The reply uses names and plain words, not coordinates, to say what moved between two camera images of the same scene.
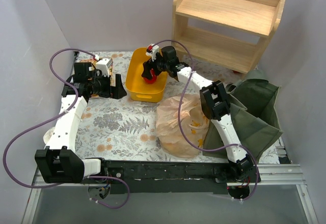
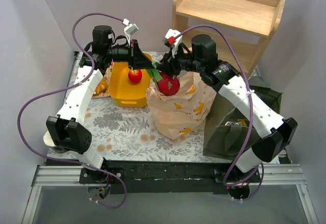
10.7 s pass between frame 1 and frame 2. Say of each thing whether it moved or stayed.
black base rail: stayed
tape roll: stayed
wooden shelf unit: stayed
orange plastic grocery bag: moved
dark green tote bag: stayed
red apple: moved
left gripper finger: moved
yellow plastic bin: moved
